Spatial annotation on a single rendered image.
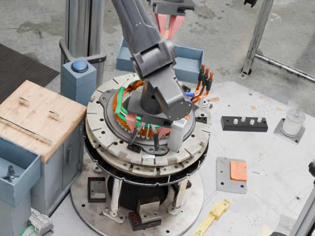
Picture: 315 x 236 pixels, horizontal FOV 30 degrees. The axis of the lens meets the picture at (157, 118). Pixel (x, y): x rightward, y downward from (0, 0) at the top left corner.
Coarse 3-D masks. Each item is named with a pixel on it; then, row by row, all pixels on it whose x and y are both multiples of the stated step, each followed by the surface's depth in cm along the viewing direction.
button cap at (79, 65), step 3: (78, 60) 168; (81, 60) 168; (75, 63) 167; (78, 63) 167; (81, 63) 167; (84, 63) 168; (75, 66) 166; (78, 66) 166; (81, 66) 166; (84, 66) 167; (75, 69) 166; (78, 69) 166; (81, 69) 166; (84, 69) 167
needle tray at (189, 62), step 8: (120, 48) 171; (176, 48) 176; (184, 48) 176; (192, 48) 175; (120, 56) 175; (128, 56) 175; (184, 56) 178; (192, 56) 177; (200, 56) 177; (120, 64) 169; (128, 64) 169; (176, 64) 175; (184, 64) 176; (192, 64) 176; (200, 64) 177; (176, 72) 169; (184, 72) 168; (192, 72) 168; (184, 80) 171; (192, 80) 170
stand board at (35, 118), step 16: (16, 96) 152; (32, 96) 153; (48, 96) 153; (0, 112) 147; (16, 112) 148; (32, 112) 149; (48, 112) 149; (64, 112) 150; (80, 112) 151; (0, 128) 144; (32, 128) 145; (48, 128) 146; (64, 128) 146; (32, 144) 141
